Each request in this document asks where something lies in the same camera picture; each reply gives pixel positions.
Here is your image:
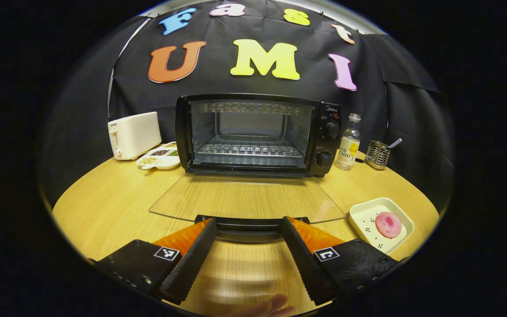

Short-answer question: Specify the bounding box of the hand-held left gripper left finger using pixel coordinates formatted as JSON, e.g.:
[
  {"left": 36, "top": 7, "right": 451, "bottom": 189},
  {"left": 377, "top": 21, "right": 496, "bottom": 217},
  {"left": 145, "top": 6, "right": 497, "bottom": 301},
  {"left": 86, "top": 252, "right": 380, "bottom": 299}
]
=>
[{"left": 95, "top": 218, "right": 217, "bottom": 305}]

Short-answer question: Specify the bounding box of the white toaster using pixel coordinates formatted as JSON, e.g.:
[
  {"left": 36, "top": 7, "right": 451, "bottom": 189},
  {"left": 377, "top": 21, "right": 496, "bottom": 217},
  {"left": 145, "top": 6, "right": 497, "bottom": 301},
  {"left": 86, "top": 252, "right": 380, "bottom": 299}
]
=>
[{"left": 107, "top": 111, "right": 162, "bottom": 161}]

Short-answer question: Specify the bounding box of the white divided snack dish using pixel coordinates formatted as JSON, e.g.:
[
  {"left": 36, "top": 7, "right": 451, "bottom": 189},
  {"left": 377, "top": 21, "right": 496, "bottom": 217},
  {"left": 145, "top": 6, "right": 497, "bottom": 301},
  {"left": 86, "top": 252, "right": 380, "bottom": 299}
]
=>
[{"left": 136, "top": 146, "right": 181, "bottom": 170}]

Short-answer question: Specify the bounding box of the clear bottle with yellow label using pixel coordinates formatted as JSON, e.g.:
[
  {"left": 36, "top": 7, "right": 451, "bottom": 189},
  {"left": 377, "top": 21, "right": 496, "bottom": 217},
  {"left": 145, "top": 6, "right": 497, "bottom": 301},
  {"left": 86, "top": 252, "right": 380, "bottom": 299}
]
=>
[{"left": 334, "top": 113, "right": 362, "bottom": 171}]

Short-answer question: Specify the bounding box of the black electric oven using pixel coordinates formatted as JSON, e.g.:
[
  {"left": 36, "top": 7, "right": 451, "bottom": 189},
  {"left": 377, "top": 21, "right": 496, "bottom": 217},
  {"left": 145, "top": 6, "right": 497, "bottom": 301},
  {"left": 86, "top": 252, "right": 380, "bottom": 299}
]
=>
[{"left": 149, "top": 93, "right": 347, "bottom": 243}]

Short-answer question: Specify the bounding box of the metal mesh utensil holder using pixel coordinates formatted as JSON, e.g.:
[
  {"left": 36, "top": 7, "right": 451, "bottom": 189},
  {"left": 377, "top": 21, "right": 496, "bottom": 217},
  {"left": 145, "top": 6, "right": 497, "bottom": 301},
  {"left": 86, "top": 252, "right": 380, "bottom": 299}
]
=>
[{"left": 365, "top": 140, "right": 390, "bottom": 170}]

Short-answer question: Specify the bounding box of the white square plate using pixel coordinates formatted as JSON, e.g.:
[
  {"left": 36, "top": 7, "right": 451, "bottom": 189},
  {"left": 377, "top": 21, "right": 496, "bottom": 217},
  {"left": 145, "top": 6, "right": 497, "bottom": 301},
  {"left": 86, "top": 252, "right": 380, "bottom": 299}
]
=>
[{"left": 349, "top": 197, "right": 415, "bottom": 256}]

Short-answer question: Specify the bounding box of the pink round food slice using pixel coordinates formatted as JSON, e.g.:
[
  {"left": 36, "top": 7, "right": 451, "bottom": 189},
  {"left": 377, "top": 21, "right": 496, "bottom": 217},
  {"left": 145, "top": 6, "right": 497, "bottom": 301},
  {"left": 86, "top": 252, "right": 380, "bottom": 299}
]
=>
[{"left": 375, "top": 212, "right": 403, "bottom": 239}]

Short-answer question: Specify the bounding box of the black backdrop cloth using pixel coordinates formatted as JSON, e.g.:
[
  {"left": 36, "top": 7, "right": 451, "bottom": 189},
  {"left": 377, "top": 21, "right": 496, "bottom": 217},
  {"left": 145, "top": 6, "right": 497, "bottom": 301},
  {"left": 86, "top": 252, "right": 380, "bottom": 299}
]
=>
[{"left": 38, "top": 0, "right": 454, "bottom": 212}]

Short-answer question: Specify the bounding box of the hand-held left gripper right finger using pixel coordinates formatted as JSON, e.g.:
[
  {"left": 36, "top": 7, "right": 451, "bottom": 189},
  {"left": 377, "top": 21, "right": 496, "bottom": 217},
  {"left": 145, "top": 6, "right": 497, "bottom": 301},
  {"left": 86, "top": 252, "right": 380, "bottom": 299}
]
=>
[{"left": 281, "top": 216, "right": 398, "bottom": 306}]

